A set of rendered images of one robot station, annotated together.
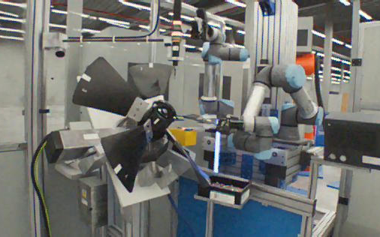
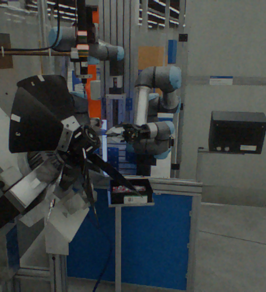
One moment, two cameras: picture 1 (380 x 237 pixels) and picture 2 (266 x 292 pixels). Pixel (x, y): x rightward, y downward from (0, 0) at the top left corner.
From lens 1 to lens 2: 0.73 m
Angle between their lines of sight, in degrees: 37
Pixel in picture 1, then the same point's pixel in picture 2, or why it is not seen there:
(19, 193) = not seen: outside the picture
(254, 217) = (148, 207)
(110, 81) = (39, 116)
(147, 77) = (46, 95)
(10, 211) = not seen: outside the picture
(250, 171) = (117, 162)
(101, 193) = (13, 237)
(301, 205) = (192, 188)
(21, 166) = not seen: outside the picture
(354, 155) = (234, 145)
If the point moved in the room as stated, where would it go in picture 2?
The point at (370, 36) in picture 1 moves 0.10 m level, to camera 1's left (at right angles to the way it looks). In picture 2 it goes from (196, 10) to (188, 9)
